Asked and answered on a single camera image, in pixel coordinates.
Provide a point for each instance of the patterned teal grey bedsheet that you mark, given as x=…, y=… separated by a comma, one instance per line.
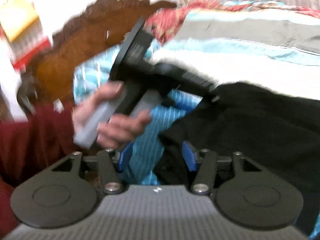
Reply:
x=226, y=50

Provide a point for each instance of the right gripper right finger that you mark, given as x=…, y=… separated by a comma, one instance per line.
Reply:
x=191, y=156

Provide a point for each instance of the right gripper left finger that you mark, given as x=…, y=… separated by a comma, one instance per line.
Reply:
x=124, y=156

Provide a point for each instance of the maroon sleeve forearm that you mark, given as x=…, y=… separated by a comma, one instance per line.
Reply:
x=29, y=147

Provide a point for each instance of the red floral blanket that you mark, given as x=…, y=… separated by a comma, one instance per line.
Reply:
x=165, y=23

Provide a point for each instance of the black pants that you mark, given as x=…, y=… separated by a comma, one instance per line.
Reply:
x=279, y=132

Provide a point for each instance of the brown wooden headboard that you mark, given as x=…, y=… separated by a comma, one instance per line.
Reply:
x=49, y=74

